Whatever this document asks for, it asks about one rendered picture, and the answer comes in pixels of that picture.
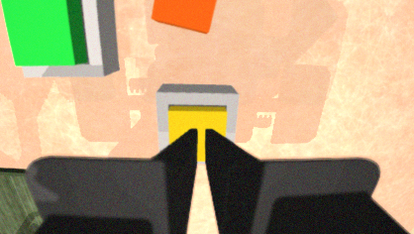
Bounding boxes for yellow button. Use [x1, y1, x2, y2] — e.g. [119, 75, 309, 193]
[155, 83, 240, 165]

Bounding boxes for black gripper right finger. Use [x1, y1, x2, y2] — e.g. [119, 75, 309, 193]
[205, 128, 381, 234]

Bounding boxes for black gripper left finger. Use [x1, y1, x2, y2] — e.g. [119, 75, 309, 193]
[25, 128, 198, 234]

